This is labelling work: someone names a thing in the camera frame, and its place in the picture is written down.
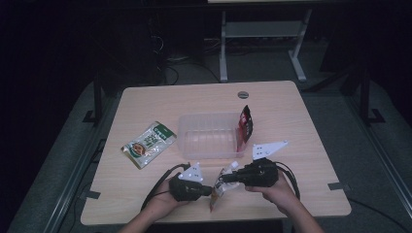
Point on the person's right hand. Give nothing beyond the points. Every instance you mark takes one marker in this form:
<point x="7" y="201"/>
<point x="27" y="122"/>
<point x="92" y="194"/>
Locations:
<point x="278" y="192"/>

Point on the black metal stand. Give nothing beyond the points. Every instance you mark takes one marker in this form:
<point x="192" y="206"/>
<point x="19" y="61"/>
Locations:
<point x="97" y="97"/>
<point x="366" y="97"/>

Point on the white metal desk frame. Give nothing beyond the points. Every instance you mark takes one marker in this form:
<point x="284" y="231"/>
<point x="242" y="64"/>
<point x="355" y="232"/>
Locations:
<point x="223" y="48"/>

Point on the red sausage packet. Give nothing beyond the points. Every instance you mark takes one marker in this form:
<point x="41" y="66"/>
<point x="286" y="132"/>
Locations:
<point x="245" y="124"/>

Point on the clear plastic container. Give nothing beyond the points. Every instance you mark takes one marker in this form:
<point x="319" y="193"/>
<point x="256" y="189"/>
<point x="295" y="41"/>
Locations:
<point x="207" y="136"/>

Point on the grey round table grommet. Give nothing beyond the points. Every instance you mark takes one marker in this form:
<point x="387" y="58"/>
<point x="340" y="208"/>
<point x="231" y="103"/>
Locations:
<point x="243" y="94"/>

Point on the green snack packet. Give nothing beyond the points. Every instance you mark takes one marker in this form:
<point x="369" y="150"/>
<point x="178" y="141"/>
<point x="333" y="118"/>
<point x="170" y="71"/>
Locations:
<point x="149" y="144"/>

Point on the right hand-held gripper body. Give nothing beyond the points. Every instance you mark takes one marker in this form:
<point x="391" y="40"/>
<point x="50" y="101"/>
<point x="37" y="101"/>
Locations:
<point x="260" y="173"/>

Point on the person's left hand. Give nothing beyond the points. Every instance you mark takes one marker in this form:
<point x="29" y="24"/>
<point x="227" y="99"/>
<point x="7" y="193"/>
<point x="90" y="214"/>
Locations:
<point x="165" y="202"/>

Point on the black tape strip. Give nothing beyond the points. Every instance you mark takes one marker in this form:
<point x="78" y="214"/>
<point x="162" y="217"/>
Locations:
<point x="338" y="186"/>
<point x="90" y="194"/>

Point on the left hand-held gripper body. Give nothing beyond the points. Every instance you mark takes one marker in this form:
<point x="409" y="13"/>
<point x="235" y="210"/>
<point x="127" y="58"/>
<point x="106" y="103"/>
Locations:
<point x="186" y="189"/>

